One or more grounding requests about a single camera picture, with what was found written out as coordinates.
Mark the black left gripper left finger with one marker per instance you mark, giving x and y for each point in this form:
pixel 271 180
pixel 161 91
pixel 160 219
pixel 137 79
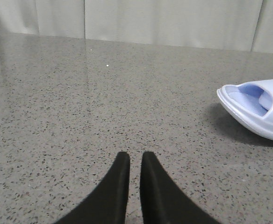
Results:
pixel 107 203

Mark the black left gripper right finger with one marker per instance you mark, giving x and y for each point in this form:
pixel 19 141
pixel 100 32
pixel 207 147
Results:
pixel 161 199

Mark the light blue slipper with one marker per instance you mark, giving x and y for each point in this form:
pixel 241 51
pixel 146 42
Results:
pixel 265 100
pixel 242 102

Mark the grey-white pleated curtain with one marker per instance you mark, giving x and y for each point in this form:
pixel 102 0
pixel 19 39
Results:
pixel 218 24

